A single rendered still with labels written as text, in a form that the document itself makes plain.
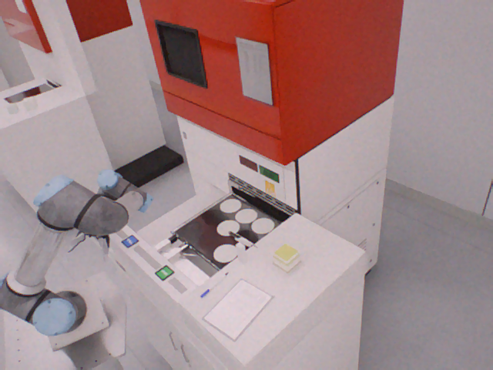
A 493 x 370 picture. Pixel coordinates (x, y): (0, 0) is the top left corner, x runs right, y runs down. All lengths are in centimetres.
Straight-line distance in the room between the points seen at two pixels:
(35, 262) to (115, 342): 45
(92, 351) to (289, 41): 128
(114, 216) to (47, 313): 42
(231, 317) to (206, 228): 54
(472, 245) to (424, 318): 71
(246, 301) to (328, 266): 33
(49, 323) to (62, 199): 45
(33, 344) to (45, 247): 55
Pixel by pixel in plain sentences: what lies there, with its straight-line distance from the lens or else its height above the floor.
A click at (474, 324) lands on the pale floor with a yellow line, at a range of 275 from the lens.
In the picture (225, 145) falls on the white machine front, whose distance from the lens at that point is 196.
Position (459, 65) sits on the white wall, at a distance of 286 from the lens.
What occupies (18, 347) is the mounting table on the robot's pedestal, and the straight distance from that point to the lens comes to 189.
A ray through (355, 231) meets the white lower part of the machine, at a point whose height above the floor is 53.
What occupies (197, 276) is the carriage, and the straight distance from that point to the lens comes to 172.
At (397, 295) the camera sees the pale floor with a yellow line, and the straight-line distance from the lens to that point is 277.
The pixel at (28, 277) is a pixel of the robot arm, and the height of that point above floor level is 120.
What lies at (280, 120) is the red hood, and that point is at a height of 142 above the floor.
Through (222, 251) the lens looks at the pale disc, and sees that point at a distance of 176.
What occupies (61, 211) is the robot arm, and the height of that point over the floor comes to 143.
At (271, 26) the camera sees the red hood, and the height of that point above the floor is 174.
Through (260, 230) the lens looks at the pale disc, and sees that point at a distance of 182.
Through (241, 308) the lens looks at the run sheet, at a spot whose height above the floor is 97.
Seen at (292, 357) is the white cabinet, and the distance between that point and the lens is 159.
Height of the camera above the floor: 214
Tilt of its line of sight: 37 degrees down
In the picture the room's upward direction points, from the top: 8 degrees counter-clockwise
